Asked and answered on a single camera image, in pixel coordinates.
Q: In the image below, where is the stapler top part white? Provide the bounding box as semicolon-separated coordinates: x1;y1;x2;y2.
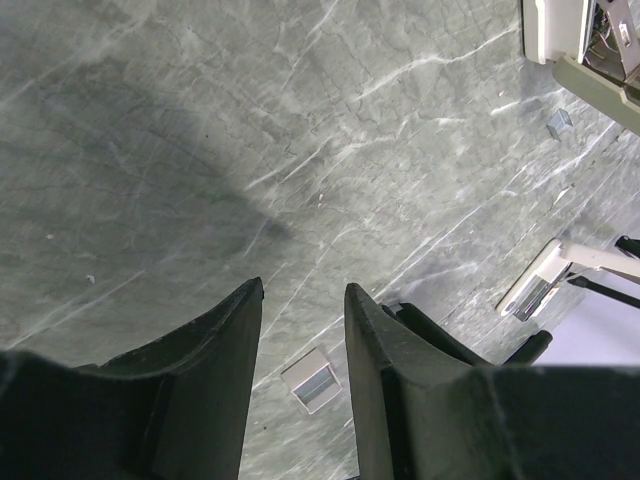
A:
521;0;639;134

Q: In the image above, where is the small staple strip grey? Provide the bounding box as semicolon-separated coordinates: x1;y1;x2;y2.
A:
546;108;573;142

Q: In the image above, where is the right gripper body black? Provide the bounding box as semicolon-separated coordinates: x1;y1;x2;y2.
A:
379;302;554;369

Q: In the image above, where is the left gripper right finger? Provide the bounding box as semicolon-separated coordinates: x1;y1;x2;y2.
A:
344;283;639;479

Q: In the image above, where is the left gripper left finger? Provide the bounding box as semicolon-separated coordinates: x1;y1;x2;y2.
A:
1;278;264;479

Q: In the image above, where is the grey staple strips pile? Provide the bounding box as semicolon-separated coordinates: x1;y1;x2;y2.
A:
281;349;342;415

